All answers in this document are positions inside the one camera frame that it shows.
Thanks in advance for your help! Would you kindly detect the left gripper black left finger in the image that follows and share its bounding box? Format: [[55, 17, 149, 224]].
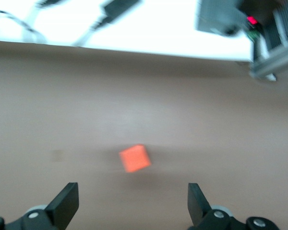
[[4, 182, 80, 230]]

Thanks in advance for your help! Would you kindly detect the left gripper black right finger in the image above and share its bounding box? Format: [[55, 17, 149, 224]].
[[187, 183, 248, 230]]

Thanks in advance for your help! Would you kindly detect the orange wooden block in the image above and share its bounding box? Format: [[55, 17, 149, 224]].
[[118, 143, 152, 174]]

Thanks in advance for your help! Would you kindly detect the brown paper table cover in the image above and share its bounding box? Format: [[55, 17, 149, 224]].
[[0, 39, 288, 230]]

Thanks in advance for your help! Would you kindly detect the grey metal box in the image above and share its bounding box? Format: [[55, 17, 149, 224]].
[[195, 0, 248, 37]]

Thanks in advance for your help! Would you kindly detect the black power adapter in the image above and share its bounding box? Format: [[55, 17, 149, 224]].
[[72, 0, 142, 46]]

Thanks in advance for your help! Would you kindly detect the aluminium camera mount post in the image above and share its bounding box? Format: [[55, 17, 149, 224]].
[[249, 44, 288, 81]]

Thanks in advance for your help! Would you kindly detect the grey black floor cable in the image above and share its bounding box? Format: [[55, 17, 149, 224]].
[[0, 9, 48, 44]]

